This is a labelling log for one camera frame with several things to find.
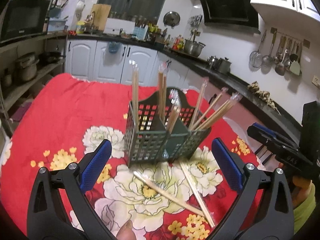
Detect wooden chopstick pair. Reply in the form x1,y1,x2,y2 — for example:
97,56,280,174
129,60,139,132

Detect person's right hand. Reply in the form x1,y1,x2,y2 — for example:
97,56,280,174
292,176,312,194

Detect person's left hand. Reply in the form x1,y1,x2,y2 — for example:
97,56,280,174
116,219,137,240

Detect red floral tablecloth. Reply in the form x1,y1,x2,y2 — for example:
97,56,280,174
1,74,265,239

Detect dark green utensil caddy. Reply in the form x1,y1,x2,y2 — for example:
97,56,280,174
124,87,212,167

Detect ginger roots on counter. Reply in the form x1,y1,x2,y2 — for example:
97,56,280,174
247,81,280,115

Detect hanging green spatula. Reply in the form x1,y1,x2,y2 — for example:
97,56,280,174
289,43,301,76

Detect hanging steel ladle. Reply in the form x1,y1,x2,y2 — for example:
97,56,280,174
261,31,277,67

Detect steel lidded canister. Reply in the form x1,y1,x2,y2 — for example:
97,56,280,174
217,57,232,75

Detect hanging steel strainer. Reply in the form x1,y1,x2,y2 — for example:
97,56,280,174
249,30,267,68

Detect small steel kettle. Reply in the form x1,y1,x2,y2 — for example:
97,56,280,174
207,56,219,69

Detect large steel stock pot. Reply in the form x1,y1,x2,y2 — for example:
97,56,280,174
183,40,206,57

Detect metal storage shelf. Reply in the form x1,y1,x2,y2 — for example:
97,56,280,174
1,31,68,137

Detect old pot on shelf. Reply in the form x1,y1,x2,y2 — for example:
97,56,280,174
15,53,39,82

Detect white bread box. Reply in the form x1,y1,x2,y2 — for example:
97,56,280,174
103,18,135,35

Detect blue knife block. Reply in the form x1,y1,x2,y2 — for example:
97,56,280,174
132,25,149,41

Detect hanging glass pot lid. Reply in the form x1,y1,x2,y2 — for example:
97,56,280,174
163,11,181,28

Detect wooden cutting board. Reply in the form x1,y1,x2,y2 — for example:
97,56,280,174
91,4,111,31

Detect black range hood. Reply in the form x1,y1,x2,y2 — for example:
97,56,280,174
200,0,260,34

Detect black microwave oven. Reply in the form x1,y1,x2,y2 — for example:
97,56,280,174
1,0,50,42

